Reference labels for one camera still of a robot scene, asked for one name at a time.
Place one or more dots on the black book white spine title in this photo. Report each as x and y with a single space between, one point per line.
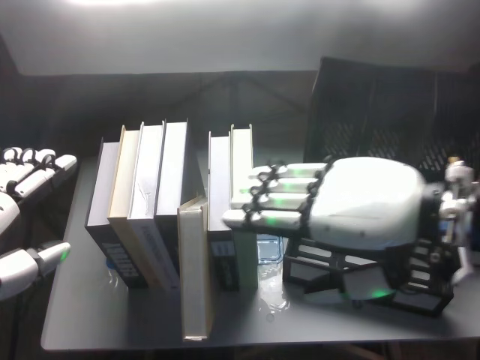
170 168

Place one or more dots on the white five-finger left hand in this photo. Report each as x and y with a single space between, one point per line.
33 176

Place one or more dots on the transparent blue bookend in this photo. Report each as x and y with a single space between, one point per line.
269 247
109 263

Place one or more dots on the white five-finger right hand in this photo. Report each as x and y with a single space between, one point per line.
367 202

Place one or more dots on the black book white block lettering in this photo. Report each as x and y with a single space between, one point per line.
112 247

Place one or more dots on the black book with white label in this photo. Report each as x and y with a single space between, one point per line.
219 180

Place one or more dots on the black three-slot file rack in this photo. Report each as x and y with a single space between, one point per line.
337 97

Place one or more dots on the thick beige book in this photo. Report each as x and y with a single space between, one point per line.
193 270

